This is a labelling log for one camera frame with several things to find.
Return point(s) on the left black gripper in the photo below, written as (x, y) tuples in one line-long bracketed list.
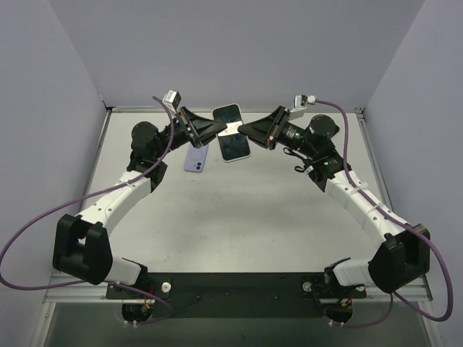
[(189, 126)]

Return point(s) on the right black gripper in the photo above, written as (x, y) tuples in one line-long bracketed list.
[(275, 126)]

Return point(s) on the dark smartphone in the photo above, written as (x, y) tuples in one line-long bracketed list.
[(233, 145)]

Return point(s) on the beige phone case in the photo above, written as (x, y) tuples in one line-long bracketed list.
[(231, 128)]

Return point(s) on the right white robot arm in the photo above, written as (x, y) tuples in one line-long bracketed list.
[(401, 256)]

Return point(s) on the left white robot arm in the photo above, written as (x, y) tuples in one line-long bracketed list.
[(82, 247)]

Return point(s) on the lilac phone case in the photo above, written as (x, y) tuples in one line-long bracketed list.
[(195, 159)]

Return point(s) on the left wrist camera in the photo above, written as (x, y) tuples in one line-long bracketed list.
[(172, 98)]

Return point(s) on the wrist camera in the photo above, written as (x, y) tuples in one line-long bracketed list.
[(172, 98), (300, 104)]

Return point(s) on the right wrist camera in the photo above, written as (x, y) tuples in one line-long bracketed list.
[(300, 104)]

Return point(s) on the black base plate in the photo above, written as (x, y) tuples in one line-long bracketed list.
[(239, 295)]

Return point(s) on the aluminium front rail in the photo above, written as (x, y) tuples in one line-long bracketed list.
[(79, 287)]

